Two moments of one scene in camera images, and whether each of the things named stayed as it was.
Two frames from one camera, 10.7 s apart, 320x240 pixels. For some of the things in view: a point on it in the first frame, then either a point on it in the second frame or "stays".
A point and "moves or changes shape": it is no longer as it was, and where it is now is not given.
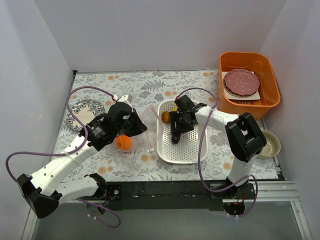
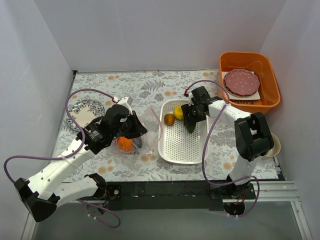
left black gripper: (136, 122) stays
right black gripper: (176, 125) to (189, 116)
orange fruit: (124, 142) stays
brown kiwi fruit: (165, 117) moves or changes shape
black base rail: (161, 196) stays
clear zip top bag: (146, 140) stays
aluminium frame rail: (266, 192) stays
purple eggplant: (176, 137) to (139, 141)
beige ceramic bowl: (273, 146) stays
